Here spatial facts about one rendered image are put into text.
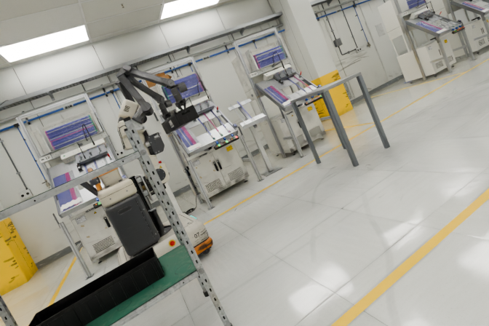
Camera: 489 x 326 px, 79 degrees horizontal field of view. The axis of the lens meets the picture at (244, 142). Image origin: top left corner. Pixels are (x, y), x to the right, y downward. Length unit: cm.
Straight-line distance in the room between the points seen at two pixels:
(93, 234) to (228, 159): 184
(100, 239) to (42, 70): 304
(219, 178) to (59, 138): 196
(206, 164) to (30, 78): 320
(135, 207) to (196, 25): 447
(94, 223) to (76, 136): 104
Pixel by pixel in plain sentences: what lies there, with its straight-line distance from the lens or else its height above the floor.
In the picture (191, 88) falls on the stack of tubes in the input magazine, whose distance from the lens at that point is 419.
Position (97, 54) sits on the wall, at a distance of 582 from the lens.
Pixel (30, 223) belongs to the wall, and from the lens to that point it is 573.
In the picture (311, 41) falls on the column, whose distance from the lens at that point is 652.
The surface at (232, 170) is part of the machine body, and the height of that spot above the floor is 24.
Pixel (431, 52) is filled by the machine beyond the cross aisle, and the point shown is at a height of 46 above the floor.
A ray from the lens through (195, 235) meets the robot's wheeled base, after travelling 243.
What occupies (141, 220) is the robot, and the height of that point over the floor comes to 50.
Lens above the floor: 92
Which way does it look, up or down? 6 degrees down
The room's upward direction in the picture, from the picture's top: 24 degrees counter-clockwise
